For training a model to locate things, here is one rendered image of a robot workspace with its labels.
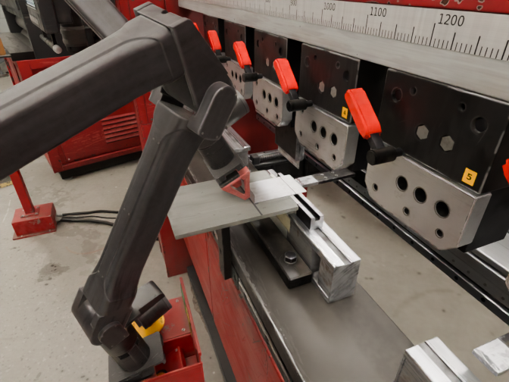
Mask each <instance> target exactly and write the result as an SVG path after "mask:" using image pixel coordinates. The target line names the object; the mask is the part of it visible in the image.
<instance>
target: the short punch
mask: <svg viewBox="0 0 509 382"><path fill-rule="evenodd" d="M275 143H276V144H277V145H278V151H279V152H280V153H281V154H282V155H283V156H284V157H285V158H287V159H288V160H289V161H290V162H291V163H292V164H294V165H295V166H296V167H297V169H299V165H300V161H302V160H303V159H304V146H302V145H301V144H300V143H299V142H298V139H297V136H296V134H295V128H294V127H289V126H288V125H286V126H281V127H278V126H277V125H276V129H275Z"/></svg>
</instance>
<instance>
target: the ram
mask: <svg viewBox="0 0 509 382"><path fill-rule="evenodd" d="M333 1H342V2H360V3H370V4H379V5H397V6H406V7H415V8H433V9H442V10H452V11H469V12H479V13H488V14H506V15H509V0H333ZM178 4H179V7H182V8H187V9H189V10H193V11H197V12H200V13H203V14H207V15H211V16H213V17H218V18H221V19H224V20H228V21H232V22H234V23H239V24H241V25H245V26H247V27H252V28H255V29H258V30H263V31H266V32H268V33H273V34H276V35H279V36H284V37H286V38H290V39H294V40H297V41H300V42H305V43H307V44H311V45H315V46H318V47H321V48H324V49H329V50H331V51H334V52H339V53H342V54H345V55H350V56H352V57H356V58H360V59H363V60H365V61H370V62H373V63H376V64H381V65H384V66H387V67H391V68H395V69H397V70H402V71H404V72H408V73H410V74H415V75H418V76H421V77H425V78H429V79H431V80H436V81H439V82H442V83H447V84H449V85H452V86H457V87H460V88H463V89H468V90H470V91H474V92H478V93H481V94H483V95H487V96H491V97H494V98H497V99H502V100H505V101H508V102H509V61H504V60H500V59H496V58H488V57H484V56H480V55H472V54H468V53H464V52H457V51H453V50H448V49H441V48H437V47H433V46H428V45H421V44H417V43H413V42H405V41H401V40H397V39H390V38H386V37H381V36H374V35H370V34H366V33H359V32H355V31H350V30H343V29H339V28H335V27H327V26H323V25H319V24H315V23H307V22H303V21H299V20H292V19H288V18H283V17H276V16H272V15H268V14H260V13H256V12H252V11H244V10H240V9H236V8H229V7H224V6H220V5H213V4H209V3H205V2H197V1H193V0H178Z"/></svg>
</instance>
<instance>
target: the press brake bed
mask: <svg viewBox="0 0 509 382"><path fill-rule="evenodd" d="M183 239H184V241H185V243H186V247H187V249H188V251H189V254H190V257H191V260H192V263H193V265H191V266H188V267H187V272H188V275H189V279H190V281H191V284H192V288H193V290H194V293H195V297H196V299H197V301H198V305H199V308H200V310H201V314H202V317H203V319H204V322H205V326H206V328H207V330H208V334H209V337H210V339H211V343H212V346H213V348H214V352H215V355H216V357H217V360H218V363H219V366H220V370H221V372H222V375H223V378H224V380H225V382H294V381H293V379H292V378H291V376H290V374H289V372H288V370H287V368H286V366H285V364H284V362H283V360H282V358H281V356H280V354H279V353H278V351H277V349H276V347H275V345H274V343H273V341H272V339H271V337H270V335H269V333H268V331H267V328H266V327H265V326H264V323H263V321H262V320H261V317H260V315H259V314H258V311H257V309H256V308H255V305H254V303H253V302H252V300H251V298H250V296H249V294H248V292H247V290H246V288H245V286H244V284H243V282H242V280H241V278H240V276H239V275H238V273H237V271H236V269H235V267H234V265H233V263H232V261H231V265H232V278H230V279H228V280H224V278H223V275H222V274H221V271H220V260H219V249H218V238H217V231H216V230H213V231H210V232H207V233H201V234H198V235H194V236H188V237H185V238H183Z"/></svg>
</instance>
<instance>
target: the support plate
mask: <svg viewBox="0 0 509 382"><path fill-rule="evenodd" d="M271 178H272V177H271V176H270V175H269V174H268V173H267V172H266V171H265V170H263V171H256V172H252V173H250V183H252V182H256V181H260V180H267V179H271ZM256 206H257V207H258V209H259V210H260V212H261V213H262V215H260V213H259V212H258V210H257V209H256V208H255V207H254V205H253V204H252V203H251V201H250V200H249V199H246V200H244V199H241V198H239V197H238V196H235V195H233V194H231V193H228V192H225V191H223V190H222V189H221V188H220V186H219V185H218V183H217V181H216V180H209V181H205V182H201V183H194V184H189V185H185V186H180V187H179V190H178V192H177V194H176V196H175V199H174V201H173V203H172V205H171V207H170V210H169V212H168V214H167V216H168V219H169V221H170V225H171V227H172V230H173V234H174V236H175V239H176V240H178V239H182V238H185V237H188V236H194V235H198V234H201V233H207V232H210V231H213V230H219V229H223V228H226V227H231V226H235V225H238V224H244V223H247V222H251V221H256V220H260V219H263V218H268V217H272V216H275V215H278V214H285V213H288V212H291V211H297V210H298V206H297V205H296V203H295V202H294V201H293V200H292V199H291V198H290V197H289V196H286V197H282V198H278V199H272V200H269V201H266V202H259V203H258V204H256Z"/></svg>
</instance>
